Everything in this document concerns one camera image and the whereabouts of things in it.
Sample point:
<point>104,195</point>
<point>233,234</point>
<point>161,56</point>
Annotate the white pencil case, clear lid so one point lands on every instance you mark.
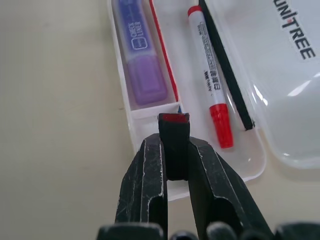
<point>250,160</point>

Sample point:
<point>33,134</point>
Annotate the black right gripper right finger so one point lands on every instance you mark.
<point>215,190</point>

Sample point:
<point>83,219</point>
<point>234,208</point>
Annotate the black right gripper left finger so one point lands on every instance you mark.
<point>140,185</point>

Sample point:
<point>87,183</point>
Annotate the red whiteboard marker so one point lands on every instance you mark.
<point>212,72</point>

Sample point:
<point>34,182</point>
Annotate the thin red stick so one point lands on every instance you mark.
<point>165,57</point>

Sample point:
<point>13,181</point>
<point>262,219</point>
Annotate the purple highlighter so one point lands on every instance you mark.
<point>143,62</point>

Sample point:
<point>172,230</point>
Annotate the black foam strip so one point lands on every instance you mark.
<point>225,65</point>

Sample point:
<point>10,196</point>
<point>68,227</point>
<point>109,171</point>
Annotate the black red-topped marker cap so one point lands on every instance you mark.
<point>175,140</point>

